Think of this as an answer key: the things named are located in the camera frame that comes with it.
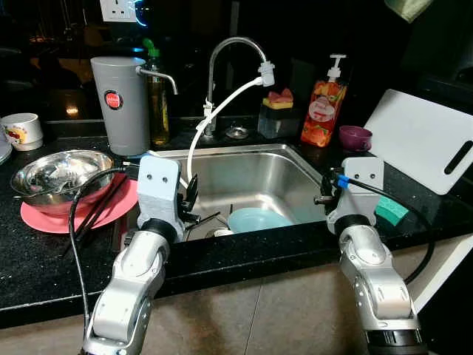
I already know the stainless steel bowl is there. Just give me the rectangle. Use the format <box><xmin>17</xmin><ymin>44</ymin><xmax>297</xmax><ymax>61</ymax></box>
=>
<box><xmin>10</xmin><ymin>149</ymin><xmax>116</xmax><ymax>207</ymax></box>

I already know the black chopstick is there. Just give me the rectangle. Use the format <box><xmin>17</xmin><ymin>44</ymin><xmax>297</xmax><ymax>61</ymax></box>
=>
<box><xmin>74</xmin><ymin>177</ymin><xmax>134</xmax><ymax>249</ymax></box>
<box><xmin>62</xmin><ymin>174</ymin><xmax>128</xmax><ymax>258</ymax></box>
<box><xmin>185</xmin><ymin>211</ymin><xmax>224</xmax><ymax>230</ymax></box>

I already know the green scouring sponge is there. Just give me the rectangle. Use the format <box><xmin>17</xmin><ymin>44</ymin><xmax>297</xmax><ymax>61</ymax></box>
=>
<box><xmin>374</xmin><ymin>193</ymin><xmax>410</xmax><ymax>227</ymax></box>

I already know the stainless steel sink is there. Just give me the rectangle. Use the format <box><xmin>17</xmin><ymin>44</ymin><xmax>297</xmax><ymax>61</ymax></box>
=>
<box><xmin>126</xmin><ymin>143</ymin><xmax>335</xmax><ymax>242</ymax></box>

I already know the purple cup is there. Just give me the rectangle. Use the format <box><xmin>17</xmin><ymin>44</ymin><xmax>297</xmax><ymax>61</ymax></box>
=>
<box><xmin>338</xmin><ymin>124</ymin><xmax>374</xmax><ymax>153</ymax></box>

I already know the teal bowl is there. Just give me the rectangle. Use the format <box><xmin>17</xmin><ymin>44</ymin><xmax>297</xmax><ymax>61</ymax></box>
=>
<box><xmin>227</xmin><ymin>207</ymin><xmax>296</xmax><ymax>235</ymax></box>

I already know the round chrome sink fitting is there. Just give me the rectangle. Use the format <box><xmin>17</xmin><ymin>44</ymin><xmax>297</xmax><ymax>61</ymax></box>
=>
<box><xmin>225</xmin><ymin>125</ymin><xmax>249</xmax><ymax>141</ymax></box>

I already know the orange dish soap pump bottle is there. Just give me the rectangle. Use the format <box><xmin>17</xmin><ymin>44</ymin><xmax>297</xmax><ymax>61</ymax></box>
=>
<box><xmin>300</xmin><ymin>53</ymin><xmax>349</xmax><ymax>148</ymax></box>

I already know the clear sponge holder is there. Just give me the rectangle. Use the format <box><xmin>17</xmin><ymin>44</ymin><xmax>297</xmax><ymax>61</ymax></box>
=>
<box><xmin>257</xmin><ymin>100</ymin><xmax>301</xmax><ymax>140</ymax></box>

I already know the oil bottle with green cap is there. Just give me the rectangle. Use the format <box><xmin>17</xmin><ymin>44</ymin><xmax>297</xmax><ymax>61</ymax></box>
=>
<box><xmin>142</xmin><ymin>38</ymin><xmax>171</xmax><ymax>147</ymax></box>

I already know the white cutting board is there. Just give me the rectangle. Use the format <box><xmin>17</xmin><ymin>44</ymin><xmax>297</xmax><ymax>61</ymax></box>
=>
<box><xmin>361</xmin><ymin>88</ymin><xmax>473</xmax><ymax>197</ymax></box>

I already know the grey water filter canister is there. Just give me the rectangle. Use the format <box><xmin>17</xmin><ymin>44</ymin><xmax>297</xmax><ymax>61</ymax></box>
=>
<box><xmin>89</xmin><ymin>55</ymin><xmax>179</xmax><ymax>157</ymax></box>

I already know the red and yellow sponge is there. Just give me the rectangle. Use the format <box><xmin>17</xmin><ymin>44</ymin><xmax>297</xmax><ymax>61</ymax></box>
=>
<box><xmin>263</xmin><ymin>88</ymin><xmax>295</xmax><ymax>111</ymax></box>

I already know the chrome gooseneck faucet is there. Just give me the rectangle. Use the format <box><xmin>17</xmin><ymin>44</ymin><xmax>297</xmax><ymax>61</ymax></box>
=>
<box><xmin>204</xmin><ymin>36</ymin><xmax>276</xmax><ymax>139</ymax></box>

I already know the pink plate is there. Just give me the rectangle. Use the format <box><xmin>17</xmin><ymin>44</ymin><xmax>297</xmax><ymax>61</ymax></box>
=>
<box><xmin>20</xmin><ymin>173</ymin><xmax>140</xmax><ymax>235</ymax></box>

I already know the white patterned cup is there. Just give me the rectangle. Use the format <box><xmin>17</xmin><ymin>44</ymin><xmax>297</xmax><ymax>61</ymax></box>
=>
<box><xmin>0</xmin><ymin>112</ymin><xmax>44</xmax><ymax>152</ymax></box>

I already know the white plate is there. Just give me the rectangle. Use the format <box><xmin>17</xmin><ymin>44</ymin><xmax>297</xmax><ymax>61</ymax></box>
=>
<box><xmin>0</xmin><ymin>140</ymin><xmax>13</xmax><ymax>166</ymax></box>

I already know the green hanging cloth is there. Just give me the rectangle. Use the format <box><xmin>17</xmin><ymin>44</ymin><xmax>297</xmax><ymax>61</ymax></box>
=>
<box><xmin>384</xmin><ymin>0</ymin><xmax>434</xmax><ymax>24</ymax></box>

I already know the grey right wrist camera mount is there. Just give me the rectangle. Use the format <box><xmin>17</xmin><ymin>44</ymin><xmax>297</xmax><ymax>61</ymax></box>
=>
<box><xmin>327</xmin><ymin>156</ymin><xmax>386</xmax><ymax>227</ymax></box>

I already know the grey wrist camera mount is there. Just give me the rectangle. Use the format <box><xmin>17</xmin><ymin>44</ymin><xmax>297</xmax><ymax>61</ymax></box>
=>
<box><xmin>327</xmin><ymin>156</ymin><xmax>386</xmax><ymax>227</ymax></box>
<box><xmin>137</xmin><ymin>155</ymin><xmax>183</xmax><ymax>224</ymax></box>

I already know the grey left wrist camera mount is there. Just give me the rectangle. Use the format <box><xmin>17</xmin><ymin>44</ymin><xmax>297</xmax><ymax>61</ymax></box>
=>
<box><xmin>137</xmin><ymin>155</ymin><xmax>183</xmax><ymax>224</ymax></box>

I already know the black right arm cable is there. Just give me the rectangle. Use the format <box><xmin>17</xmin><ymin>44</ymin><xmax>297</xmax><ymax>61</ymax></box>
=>
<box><xmin>334</xmin><ymin>175</ymin><xmax>438</xmax><ymax>286</ymax></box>

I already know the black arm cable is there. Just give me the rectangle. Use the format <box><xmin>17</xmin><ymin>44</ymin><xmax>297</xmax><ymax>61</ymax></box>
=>
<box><xmin>67</xmin><ymin>167</ymin><xmax>143</xmax><ymax>315</ymax></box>
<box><xmin>334</xmin><ymin>175</ymin><xmax>438</xmax><ymax>286</ymax></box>

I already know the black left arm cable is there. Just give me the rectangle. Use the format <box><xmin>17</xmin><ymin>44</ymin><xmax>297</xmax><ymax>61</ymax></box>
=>
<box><xmin>67</xmin><ymin>167</ymin><xmax>143</xmax><ymax>315</ymax></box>

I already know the white wall socket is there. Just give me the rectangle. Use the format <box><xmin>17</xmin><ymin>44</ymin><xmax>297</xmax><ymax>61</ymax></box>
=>
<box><xmin>99</xmin><ymin>0</ymin><xmax>138</xmax><ymax>24</ymax></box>

